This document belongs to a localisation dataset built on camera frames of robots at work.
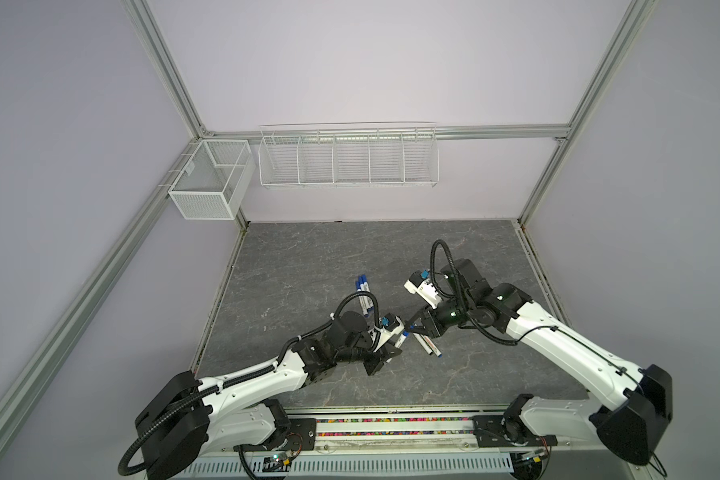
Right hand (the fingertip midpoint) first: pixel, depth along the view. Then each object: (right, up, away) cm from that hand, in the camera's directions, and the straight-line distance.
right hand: (408, 330), depth 72 cm
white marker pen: (-11, +7, +30) cm, 33 cm away
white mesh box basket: (-63, +43, +29) cm, 82 cm away
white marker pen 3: (+10, -10, +15) cm, 20 cm away
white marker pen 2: (-1, -2, 0) cm, 3 cm away
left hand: (-3, -6, +3) cm, 8 cm away
